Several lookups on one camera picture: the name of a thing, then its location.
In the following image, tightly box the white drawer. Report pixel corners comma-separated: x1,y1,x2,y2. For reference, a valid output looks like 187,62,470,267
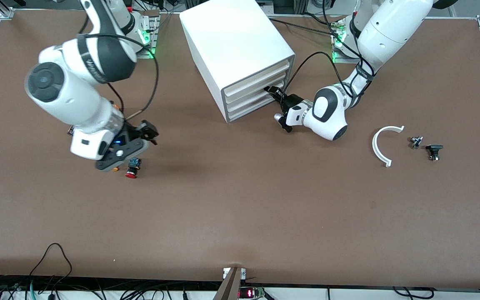
228,94,282,122
227,83,284,113
225,71,287,105
224,60,291,97

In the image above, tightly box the white drawer cabinet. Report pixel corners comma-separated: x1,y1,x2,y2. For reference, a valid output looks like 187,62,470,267
179,0,296,124

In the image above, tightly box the black push button part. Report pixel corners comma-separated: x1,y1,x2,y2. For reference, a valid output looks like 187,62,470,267
425,144,444,162

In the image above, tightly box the white curved plastic arc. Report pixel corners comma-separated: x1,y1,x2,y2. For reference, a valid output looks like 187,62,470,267
372,125,405,168

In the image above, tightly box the small red lit device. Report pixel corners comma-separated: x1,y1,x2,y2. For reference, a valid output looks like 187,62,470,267
238,286,265,300

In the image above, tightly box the red push button switch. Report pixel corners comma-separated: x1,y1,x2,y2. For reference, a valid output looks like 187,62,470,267
125,157,142,179

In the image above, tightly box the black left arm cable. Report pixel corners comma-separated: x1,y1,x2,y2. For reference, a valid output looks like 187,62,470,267
284,0,375,110

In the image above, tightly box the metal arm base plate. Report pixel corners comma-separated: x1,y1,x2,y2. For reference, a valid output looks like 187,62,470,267
331,23,361,64
134,10,159,59

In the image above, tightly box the black cable behind cabinet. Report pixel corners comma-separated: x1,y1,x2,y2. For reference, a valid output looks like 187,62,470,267
268,17,337,35

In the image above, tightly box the black looped cable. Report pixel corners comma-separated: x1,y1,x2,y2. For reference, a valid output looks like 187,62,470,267
29,242,73,292

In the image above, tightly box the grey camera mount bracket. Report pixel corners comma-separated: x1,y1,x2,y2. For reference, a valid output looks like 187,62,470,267
212,267,247,300

